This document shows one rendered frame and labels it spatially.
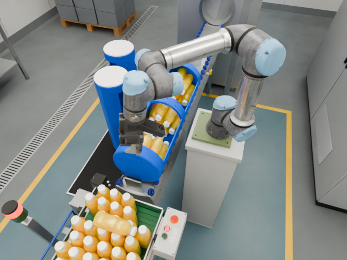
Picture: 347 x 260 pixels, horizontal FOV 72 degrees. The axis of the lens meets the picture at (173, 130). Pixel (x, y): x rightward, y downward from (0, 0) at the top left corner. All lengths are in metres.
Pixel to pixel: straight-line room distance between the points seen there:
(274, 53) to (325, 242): 2.06
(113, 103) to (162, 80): 1.34
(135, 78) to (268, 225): 2.08
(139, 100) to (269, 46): 0.47
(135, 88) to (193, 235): 1.83
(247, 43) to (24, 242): 2.36
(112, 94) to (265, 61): 1.35
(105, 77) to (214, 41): 1.26
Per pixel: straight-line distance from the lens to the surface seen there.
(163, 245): 1.17
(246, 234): 2.43
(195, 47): 0.90
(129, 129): 0.83
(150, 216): 1.43
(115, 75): 2.04
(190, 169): 1.57
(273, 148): 3.01
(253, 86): 1.01
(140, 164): 1.29
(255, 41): 0.93
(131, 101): 0.72
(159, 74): 0.77
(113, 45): 2.43
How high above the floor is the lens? 2.23
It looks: 50 degrees down
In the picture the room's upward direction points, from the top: 1 degrees clockwise
